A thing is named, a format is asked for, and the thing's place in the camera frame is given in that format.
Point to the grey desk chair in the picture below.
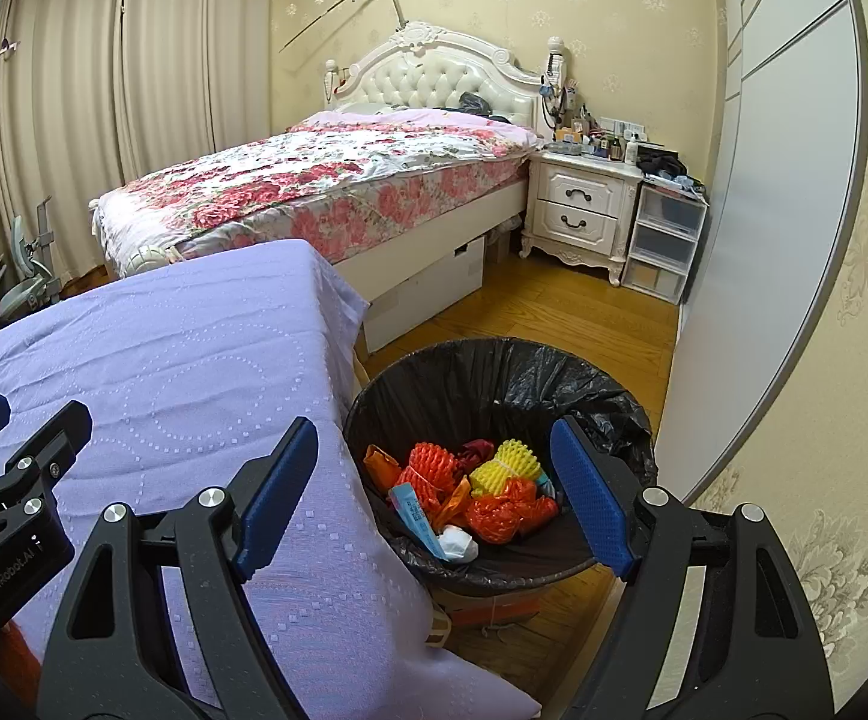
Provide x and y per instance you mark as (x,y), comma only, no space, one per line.
(38,284)

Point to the nightstand clutter bottles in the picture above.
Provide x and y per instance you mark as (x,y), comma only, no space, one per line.
(575,129)

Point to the white two-drawer nightstand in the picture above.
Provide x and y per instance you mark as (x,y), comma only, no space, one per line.
(580,210)

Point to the black bag trash bin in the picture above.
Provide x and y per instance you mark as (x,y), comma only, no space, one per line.
(453,444)

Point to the clear plastic drawer unit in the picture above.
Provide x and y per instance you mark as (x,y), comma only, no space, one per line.
(664,240)

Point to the beige curtains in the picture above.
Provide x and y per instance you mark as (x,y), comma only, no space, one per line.
(95,93)

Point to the dark red wrapper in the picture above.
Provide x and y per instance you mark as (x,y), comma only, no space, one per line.
(473,454)

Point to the white under-bed storage box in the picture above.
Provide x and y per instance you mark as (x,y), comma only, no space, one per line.
(418,299)

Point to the purple table cloth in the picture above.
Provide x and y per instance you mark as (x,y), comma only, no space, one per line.
(195,368)

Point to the white tufted bed frame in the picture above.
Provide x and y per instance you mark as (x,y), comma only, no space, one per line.
(423,65)

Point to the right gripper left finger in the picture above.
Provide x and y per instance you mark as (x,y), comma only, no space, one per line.
(112,654)

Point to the yellow foam fruit net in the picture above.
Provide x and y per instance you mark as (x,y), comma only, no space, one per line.
(512,460)

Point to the light blue sachet packet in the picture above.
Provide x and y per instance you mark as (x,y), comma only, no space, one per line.
(408,508)

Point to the orange plastic wrapper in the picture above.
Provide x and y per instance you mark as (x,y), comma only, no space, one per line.
(383,470)

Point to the white sliding wardrobe door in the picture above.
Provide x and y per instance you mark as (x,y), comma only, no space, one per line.
(792,121)

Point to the white tissue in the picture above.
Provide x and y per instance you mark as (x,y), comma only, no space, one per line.
(456,545)

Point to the red plastic bag ball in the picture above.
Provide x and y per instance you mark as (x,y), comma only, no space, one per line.
(518,510)

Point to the red foam fruit net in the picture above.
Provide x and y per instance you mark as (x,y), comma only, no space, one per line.
(433,473)

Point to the floral pink bedspread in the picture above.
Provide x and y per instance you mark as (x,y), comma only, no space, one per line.
(341,181)

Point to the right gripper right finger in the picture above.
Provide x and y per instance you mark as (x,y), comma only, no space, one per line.
(756,652)

